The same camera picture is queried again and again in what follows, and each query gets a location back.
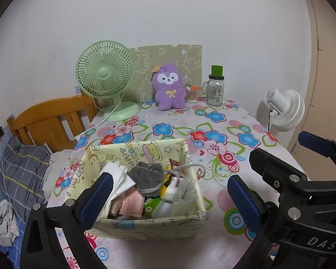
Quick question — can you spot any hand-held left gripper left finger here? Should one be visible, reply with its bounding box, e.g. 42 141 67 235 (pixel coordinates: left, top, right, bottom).
19 172 114 269

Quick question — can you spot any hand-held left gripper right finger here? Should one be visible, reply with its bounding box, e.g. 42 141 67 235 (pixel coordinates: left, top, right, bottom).
227 175 283 269

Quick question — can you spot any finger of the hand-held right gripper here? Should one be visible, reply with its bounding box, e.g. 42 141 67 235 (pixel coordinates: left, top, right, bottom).
249 148 310 199
298 131 336 180

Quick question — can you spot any white tissue pack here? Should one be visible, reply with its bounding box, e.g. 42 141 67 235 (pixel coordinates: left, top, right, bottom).
101 163 136 219

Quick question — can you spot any pink paper packet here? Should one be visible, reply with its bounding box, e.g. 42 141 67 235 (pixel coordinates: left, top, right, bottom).
120 193 145 218

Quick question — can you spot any grey sock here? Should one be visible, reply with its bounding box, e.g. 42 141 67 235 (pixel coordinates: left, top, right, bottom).
128 162 164 201

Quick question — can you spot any green snack packet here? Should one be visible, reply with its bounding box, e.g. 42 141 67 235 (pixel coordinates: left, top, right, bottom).
143 196 163 216

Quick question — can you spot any yellow cartoon fabric storage box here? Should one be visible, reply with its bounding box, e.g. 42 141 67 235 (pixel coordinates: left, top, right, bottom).
64 138 208 244

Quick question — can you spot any clear plastic bag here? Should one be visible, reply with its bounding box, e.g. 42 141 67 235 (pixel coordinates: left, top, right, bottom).
154 175 200 219

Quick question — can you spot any grey twisted cord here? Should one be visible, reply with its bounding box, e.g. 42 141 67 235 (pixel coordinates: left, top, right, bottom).
164 164 206 179

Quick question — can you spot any white standing fan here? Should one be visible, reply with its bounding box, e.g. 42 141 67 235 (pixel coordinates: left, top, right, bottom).
256 88 306 149

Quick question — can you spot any floral tablecloth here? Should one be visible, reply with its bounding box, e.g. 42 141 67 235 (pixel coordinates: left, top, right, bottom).
43 99 308 269

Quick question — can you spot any grey plaid pillow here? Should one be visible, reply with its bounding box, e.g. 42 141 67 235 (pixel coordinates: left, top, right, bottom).
0 137 51 222

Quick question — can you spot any wooden headboard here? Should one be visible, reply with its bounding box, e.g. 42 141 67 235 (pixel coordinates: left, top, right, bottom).
7 94 100 149

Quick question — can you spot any crumpled white cloth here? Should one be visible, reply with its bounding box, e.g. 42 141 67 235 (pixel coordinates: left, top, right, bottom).
0 200 19 247

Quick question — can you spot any glass jar mug green lid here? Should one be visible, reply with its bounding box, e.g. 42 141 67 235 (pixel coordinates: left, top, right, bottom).
202 65 225 107

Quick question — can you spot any blue bed sheet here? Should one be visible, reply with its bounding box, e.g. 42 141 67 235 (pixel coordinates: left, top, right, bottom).
0 146 70 269

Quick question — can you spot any cotton swab container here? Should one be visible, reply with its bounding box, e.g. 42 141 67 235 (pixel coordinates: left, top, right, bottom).
185 84 199 103

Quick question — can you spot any green desk fan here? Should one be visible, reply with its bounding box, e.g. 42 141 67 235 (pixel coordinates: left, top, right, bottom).
75 41 141 122

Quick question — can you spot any purple plush toy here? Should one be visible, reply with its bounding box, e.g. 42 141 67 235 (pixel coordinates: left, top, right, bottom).
152 64 187 111

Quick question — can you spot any green patterned board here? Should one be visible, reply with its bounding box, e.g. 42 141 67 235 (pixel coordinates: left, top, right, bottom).
128 44 203 103

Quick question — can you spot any white fan cable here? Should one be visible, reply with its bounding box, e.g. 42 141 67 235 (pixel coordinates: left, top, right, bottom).
75 103 121 141

